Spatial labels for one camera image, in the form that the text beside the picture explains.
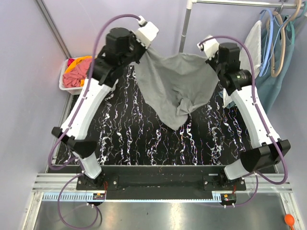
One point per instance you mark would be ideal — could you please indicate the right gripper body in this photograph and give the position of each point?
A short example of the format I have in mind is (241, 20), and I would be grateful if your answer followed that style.
(212, 62)

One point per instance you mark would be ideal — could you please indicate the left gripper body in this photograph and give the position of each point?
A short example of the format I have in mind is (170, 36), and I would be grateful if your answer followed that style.
(138, 54)

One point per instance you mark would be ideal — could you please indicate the grey t shirt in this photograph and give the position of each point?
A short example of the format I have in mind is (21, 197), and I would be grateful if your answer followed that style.
(175, 86)

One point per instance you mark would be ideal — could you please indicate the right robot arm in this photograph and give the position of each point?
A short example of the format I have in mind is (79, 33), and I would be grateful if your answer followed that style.
(267, 146)

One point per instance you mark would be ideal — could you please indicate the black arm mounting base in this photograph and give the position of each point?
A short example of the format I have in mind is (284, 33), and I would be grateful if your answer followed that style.
(161, 183)

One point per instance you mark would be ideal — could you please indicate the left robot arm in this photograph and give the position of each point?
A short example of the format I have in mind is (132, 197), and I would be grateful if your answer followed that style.
(122, 48)

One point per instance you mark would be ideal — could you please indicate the white hanging cloth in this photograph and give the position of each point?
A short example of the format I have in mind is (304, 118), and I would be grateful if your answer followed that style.
(253, 44)

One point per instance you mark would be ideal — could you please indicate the blue plastic hanger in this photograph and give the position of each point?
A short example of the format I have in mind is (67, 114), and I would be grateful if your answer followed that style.
(273, 16)

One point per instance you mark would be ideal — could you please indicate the beige plastic hanger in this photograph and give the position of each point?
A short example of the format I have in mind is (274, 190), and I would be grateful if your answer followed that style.
(276, 72)

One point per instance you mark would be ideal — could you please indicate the orange shirt in basket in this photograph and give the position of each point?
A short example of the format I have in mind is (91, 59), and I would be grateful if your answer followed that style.
(76, 63)

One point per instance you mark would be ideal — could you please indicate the teal hanging garment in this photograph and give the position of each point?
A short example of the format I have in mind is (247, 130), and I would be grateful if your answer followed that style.
(269, 87)

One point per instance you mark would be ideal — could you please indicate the magenta garment in basket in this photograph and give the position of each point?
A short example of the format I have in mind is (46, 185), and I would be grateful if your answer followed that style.
(69, 61)

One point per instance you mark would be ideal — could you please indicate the metal clothes rack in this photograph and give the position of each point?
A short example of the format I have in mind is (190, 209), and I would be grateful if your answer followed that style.
(247, 3)

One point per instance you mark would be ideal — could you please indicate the pink shirt in basket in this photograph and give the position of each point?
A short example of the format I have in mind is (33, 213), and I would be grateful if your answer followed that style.
(74, 76)

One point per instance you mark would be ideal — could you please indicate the white laundry basket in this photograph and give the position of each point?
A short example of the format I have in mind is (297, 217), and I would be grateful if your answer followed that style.
(65, 83)

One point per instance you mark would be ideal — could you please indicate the teal plastic hanger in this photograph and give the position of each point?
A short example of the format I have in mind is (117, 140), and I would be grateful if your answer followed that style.
(290, 33)

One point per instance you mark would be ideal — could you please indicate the orange ball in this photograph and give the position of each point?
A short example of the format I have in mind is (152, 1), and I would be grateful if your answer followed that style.
(290, 221)

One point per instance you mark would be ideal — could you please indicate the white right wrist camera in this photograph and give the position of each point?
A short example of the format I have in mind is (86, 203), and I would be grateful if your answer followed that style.
(209, 47)

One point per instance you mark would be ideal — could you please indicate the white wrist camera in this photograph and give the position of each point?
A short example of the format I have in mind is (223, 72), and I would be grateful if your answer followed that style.
(146, 33)
(209, 47)

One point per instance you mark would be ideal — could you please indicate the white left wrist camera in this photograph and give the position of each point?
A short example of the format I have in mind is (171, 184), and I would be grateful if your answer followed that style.
(146, 33)

